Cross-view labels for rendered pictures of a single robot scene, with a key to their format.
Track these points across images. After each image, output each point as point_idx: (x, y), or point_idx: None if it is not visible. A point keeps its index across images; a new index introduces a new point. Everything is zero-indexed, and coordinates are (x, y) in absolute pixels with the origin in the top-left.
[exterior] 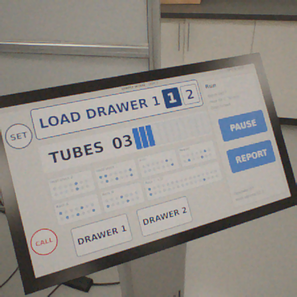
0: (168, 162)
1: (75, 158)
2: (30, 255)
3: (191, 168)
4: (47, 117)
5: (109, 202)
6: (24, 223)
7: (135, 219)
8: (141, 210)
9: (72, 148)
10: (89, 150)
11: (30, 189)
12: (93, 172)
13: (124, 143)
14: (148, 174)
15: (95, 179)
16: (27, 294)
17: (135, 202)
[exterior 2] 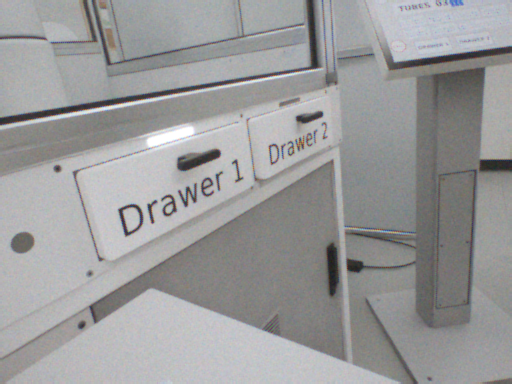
0: (473, 14)
1: (413, 9)
2: (390, 51)
3: (490, 17)
4: None
5: (436, 30)
6: (386, 36)
7: (454, 40)
8: (457, 36)
9: (411, 5)
10: (421, 6)
11: (388, 22)
12: (425, 16)
13: (443, 3)
14: (460, 19)
15: (426, 19)
16: (390, 69)
17: (453, 32)
